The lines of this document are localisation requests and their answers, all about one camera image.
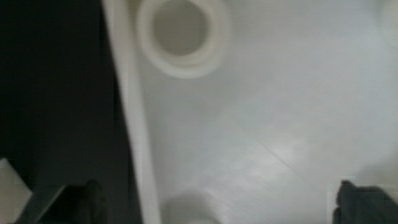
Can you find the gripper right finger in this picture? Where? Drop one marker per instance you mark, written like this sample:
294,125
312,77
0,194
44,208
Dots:
364,205

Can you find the white square table top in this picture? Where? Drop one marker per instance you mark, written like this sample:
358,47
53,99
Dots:
257,83

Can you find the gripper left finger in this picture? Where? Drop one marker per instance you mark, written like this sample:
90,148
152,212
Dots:
65,204

